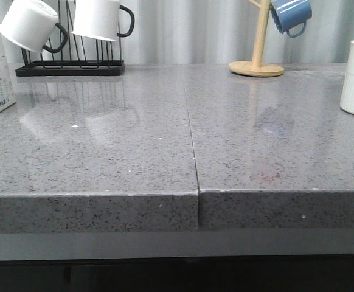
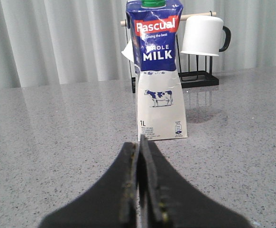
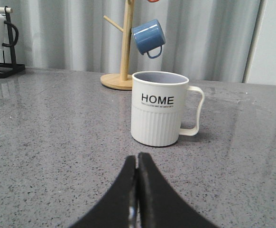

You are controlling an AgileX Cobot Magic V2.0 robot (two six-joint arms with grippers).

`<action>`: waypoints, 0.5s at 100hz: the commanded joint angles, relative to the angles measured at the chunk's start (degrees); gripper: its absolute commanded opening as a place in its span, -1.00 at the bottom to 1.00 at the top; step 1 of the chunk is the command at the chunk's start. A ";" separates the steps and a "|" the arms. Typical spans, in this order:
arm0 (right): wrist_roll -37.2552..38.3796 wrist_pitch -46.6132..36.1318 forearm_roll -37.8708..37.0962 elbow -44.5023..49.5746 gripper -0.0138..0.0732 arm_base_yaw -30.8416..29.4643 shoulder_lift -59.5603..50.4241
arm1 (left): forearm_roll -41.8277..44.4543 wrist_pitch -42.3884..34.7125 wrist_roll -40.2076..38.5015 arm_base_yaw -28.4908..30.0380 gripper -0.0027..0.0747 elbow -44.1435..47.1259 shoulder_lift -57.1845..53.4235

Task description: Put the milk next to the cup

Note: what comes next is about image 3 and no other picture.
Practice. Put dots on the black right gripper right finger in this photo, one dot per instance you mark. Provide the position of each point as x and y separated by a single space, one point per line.
160 205

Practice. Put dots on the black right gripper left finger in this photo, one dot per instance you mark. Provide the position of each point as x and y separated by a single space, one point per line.
118 207

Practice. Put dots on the white HOME mug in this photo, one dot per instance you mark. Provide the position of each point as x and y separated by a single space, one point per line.
157 105

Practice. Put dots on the wooden mug tree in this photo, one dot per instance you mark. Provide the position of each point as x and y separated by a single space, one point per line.
122 80

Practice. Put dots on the blue enamel mug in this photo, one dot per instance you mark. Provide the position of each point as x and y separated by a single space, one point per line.
149 36

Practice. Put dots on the black wire mug rack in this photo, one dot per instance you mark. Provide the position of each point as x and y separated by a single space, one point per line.
8 63

